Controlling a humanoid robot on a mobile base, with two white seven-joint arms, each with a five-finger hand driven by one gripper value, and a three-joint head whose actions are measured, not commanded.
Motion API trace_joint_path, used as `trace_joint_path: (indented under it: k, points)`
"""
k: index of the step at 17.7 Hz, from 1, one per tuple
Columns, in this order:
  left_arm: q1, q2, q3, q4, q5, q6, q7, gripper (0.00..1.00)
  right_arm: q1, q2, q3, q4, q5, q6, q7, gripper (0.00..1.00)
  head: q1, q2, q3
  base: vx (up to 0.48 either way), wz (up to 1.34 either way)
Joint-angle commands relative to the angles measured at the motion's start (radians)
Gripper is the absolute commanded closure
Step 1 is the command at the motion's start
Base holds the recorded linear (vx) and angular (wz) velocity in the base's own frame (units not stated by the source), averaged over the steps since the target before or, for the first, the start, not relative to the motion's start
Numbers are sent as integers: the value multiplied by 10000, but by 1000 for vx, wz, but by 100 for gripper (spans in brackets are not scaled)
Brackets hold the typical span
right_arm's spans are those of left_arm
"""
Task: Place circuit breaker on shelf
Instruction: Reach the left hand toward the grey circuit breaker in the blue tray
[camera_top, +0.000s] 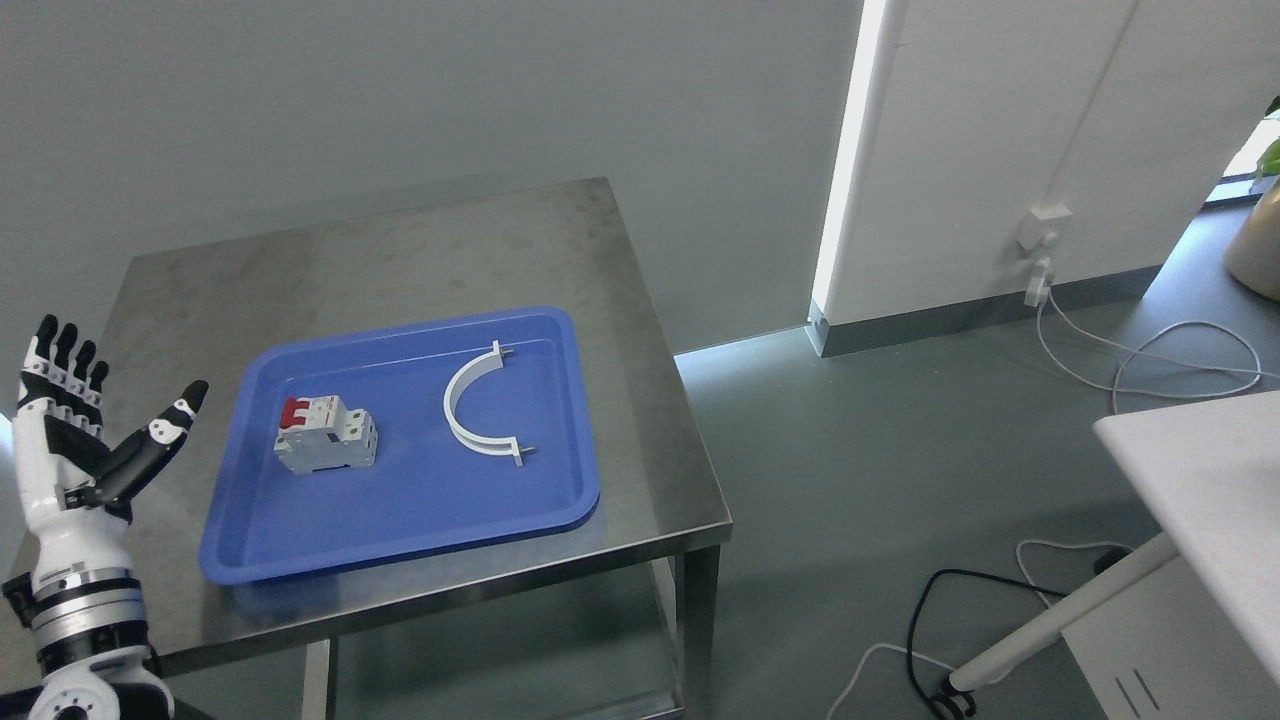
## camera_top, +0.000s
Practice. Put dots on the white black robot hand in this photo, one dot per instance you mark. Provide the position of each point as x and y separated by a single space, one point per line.
76 491

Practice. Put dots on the white red circuit breaker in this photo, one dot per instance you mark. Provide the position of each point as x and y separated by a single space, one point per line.
320 433

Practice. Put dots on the stainless steel table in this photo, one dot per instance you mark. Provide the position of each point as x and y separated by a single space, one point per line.
205 313

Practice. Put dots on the blue plastic tray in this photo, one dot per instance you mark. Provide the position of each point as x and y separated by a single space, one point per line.
425 493

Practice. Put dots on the white curved pipe clamp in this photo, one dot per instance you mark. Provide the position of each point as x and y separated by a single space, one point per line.
460 414

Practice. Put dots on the white plug adapter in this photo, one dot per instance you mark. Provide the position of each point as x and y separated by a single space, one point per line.
1040 282

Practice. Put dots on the white perforated desk panel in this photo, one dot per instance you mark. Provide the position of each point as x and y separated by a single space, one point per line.
1163 649

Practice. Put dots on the white desk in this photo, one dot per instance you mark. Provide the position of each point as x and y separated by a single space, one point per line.
1209 475

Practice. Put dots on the green potted plant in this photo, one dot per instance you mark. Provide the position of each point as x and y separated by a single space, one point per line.
1252 257

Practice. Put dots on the white wall socket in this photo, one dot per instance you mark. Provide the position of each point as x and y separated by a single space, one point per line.
1043 226

